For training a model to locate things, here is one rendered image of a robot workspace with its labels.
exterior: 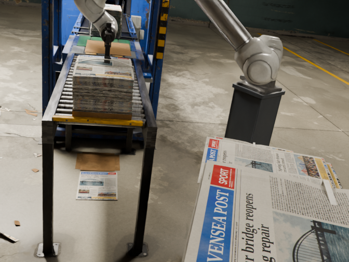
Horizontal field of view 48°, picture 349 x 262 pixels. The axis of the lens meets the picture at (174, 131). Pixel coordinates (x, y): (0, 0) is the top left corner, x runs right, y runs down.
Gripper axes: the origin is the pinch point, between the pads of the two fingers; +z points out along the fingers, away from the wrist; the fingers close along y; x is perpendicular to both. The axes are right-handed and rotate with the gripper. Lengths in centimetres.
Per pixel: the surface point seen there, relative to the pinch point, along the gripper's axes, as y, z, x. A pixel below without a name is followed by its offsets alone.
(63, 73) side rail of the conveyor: 40, -54, 27
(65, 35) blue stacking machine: 115, -335, 55
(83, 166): 122, -62, 14
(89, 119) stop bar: 27.7, 23.5, 7.2
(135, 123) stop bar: 28.3, 23.7, -15.1
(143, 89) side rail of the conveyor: 38, -33, -23
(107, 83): 10.7, 18.6, -0.5
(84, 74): 7.6, 16.1, 9.9
